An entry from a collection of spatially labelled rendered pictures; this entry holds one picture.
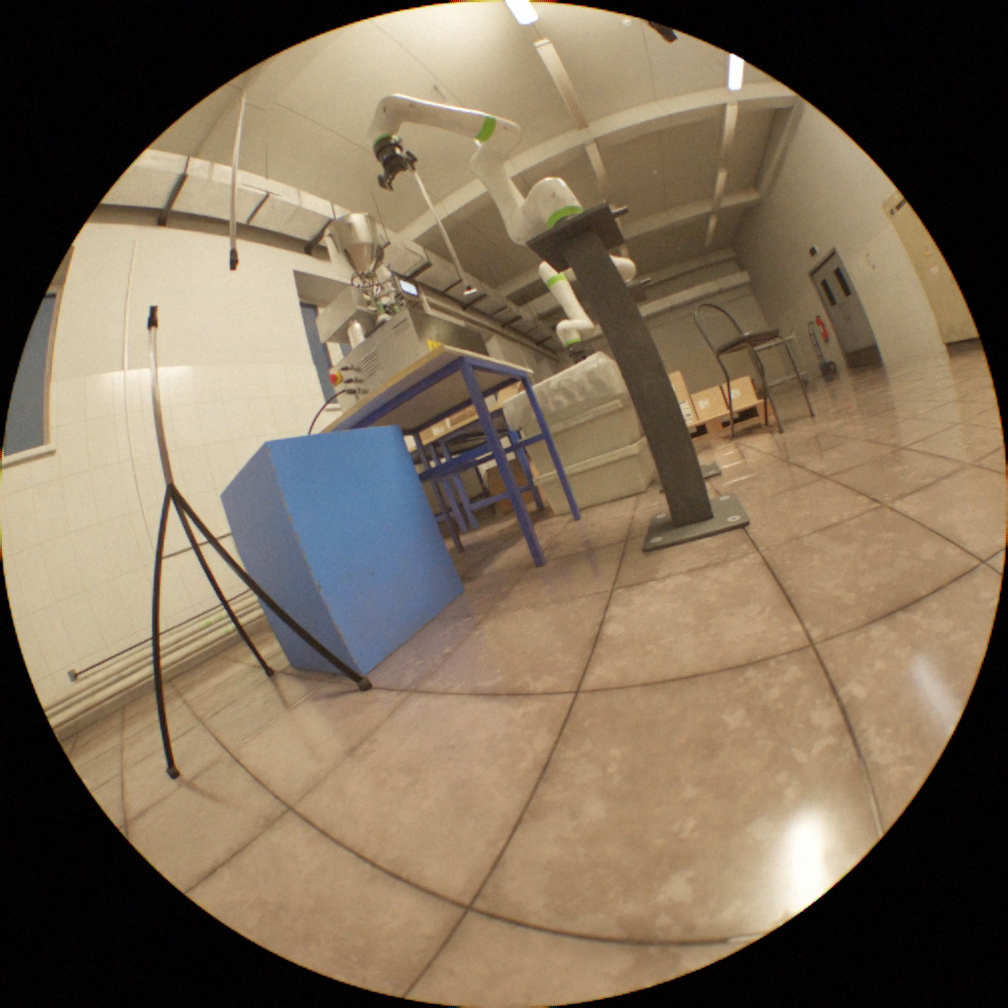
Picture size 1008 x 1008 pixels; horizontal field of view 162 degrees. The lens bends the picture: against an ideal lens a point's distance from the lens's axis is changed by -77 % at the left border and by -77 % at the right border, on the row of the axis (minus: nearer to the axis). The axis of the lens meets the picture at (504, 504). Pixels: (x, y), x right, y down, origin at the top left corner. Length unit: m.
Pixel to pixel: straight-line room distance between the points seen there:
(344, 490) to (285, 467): 0.18
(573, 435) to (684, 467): 0.92
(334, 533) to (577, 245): 1.02
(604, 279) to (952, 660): 1.06
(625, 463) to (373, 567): 1.24
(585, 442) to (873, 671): 1.59
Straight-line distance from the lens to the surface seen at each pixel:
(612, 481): 1.78
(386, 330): 1.42
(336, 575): 0.88
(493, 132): 1.49
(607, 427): 1.74
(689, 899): 0.34
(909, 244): 5.77
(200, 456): 2.51
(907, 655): 0.50
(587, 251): 1.10
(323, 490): 0.92
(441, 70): 4.71
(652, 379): 0.98
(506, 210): 1.38
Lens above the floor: 0.33
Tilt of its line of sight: 5 degrees down
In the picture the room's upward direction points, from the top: 21 degrees counter-clockwise
